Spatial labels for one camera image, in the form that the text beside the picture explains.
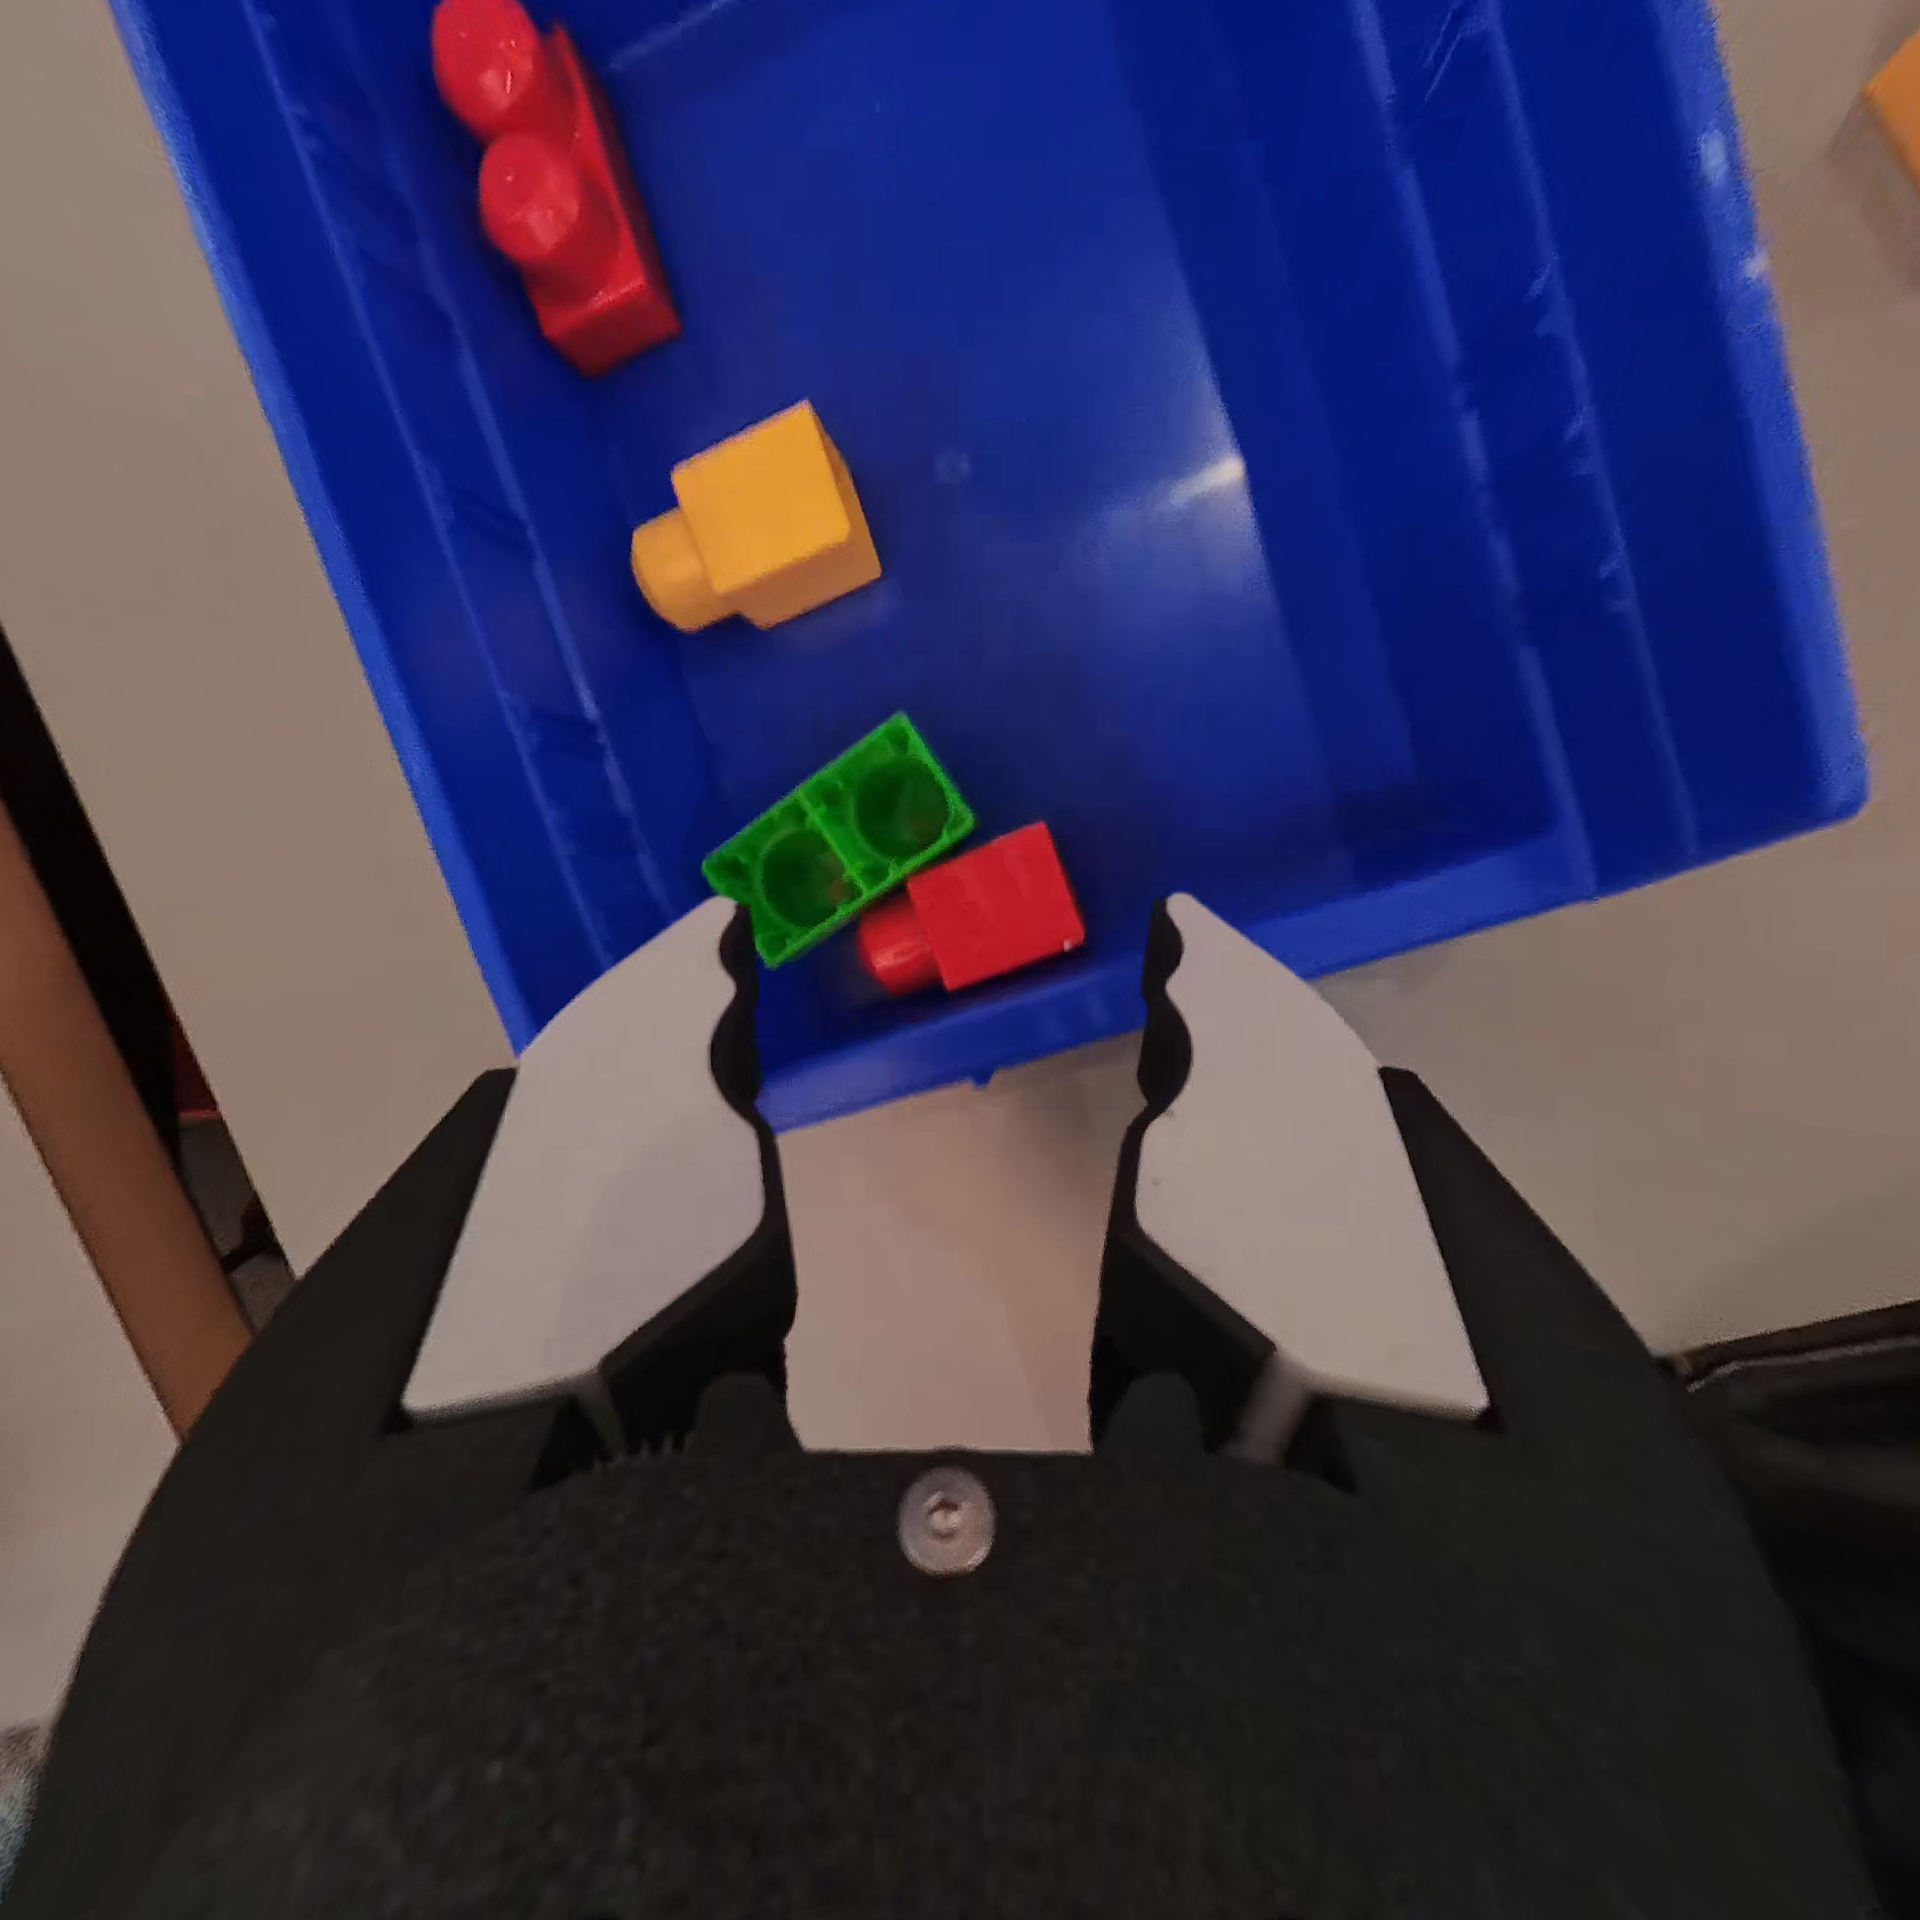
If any red two-stud toy block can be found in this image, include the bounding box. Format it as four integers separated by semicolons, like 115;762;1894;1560
430;0;681;377

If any red one-stud toy block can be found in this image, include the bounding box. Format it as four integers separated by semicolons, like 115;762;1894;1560
854;821;1088;998

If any grey desk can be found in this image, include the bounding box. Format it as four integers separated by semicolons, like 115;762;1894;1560
0;0;1920;1478

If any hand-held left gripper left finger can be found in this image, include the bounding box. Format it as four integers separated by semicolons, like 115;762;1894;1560
397;895;798;1454

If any green two-stud toy block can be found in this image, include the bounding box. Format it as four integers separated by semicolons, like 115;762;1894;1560
698;711;978;972

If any person's grey sweatshirt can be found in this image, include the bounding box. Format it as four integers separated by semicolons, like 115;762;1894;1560
1656;1302;1920;1920

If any blue plastic bin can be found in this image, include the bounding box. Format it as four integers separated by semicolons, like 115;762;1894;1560
105;0;1872;1135

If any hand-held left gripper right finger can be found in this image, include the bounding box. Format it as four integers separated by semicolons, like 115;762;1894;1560
1090;890;1494;1465

